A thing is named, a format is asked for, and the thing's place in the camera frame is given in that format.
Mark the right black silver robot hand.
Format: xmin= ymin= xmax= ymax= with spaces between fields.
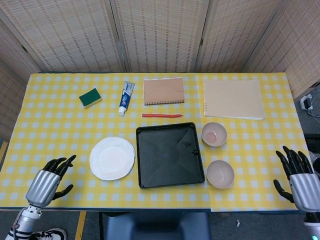
xmin=273 ymin=145 xmax=320 ymax=213

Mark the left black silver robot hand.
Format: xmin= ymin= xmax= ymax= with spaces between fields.
xmin=25 ymin=154 xmax=77 ymax=208

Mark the white paper plate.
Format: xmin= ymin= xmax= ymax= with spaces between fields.
xmin=89 ymin=136 xmax=137 ymax=181

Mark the plain beige bowl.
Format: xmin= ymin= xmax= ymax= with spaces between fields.
xmin=206 ymin=159 xmax=235 ymax=189

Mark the beige bowl with red stain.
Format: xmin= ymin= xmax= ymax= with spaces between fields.
xmin=201 ymin=122 xmax=228 ymax=147

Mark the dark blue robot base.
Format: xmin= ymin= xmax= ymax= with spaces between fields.
xmin=103 ymin=212 xmax=211 ymax=240

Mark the black square plastic tray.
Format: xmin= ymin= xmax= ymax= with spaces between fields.
xmin=135 ymin=122 xmax=206 ymax=190

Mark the black floor object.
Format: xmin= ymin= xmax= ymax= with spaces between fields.
xmin=303 ymin=134 xmax=320 ymax=173

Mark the black white sneaker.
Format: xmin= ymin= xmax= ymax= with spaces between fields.
xmin=29 ymin=227 xmax=68 ymax=240

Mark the yellow white checkered tablecloth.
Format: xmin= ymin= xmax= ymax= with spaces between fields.
xmin=0 ymin=72 xmax=320 ymax=213

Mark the white power adapter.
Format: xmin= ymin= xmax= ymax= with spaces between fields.
xmin=299 ymin=94 xmax=315 ymax=111

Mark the green yellow sponge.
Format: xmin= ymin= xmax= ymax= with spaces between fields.
xmin=78 ymin=87 xmax=103 ymax=110

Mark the beige spiral sketchbook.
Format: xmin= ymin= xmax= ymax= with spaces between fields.
xmin=202 ymin=79 xmax=266 ymax=121

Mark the white blue toothpaste tube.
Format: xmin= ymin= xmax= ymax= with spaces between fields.
xmin=117 ymin=81 xmax=136 ymax=117

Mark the red pen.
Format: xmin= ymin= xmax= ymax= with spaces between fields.
xmin=141 ymin=113 xmax=183 ymax=119

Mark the brown spiral notebook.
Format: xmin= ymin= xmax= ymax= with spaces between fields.
xmin=142 ymin=77 xmax=186 ymax=106

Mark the woven folding screen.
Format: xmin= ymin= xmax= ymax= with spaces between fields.
xmin=0 ymin=0 xmax=320 ymax=141

